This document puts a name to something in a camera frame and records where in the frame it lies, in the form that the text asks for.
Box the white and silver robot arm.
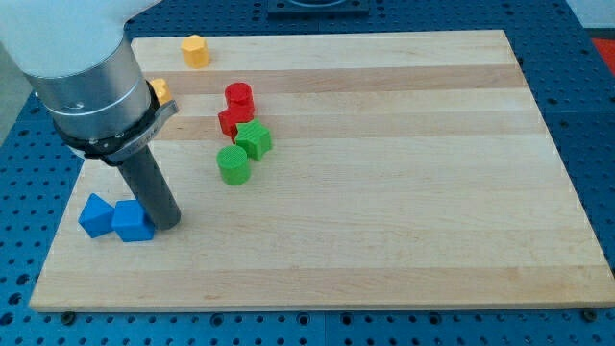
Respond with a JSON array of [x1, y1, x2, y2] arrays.
[[1, 0, 169, 165]]

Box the yellow heart block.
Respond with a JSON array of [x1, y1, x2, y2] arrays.
[[149, 78, 173, 105]]

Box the green star block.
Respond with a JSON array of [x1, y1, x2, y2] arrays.
[[234, 119, 273, 161]]

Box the green cylinder block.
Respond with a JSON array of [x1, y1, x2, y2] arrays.
[[216, 145, 251, 185]]

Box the wooden board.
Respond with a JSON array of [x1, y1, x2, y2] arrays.
[[30, 30, 614, 312]]

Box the red star block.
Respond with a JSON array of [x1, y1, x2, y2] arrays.
[[218, 106, 255, 142]]

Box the red cylinder block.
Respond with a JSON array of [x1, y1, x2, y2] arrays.
[[224, 82, 254, 107]]

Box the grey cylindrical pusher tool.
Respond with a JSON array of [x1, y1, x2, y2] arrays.
[[118, 146, 182, 230]]

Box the yellow hexagon block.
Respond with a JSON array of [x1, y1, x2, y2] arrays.
[[181, 35, 210, 69]]

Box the blue cube block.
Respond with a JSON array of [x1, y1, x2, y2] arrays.
[[111, 200, 155, 242]]

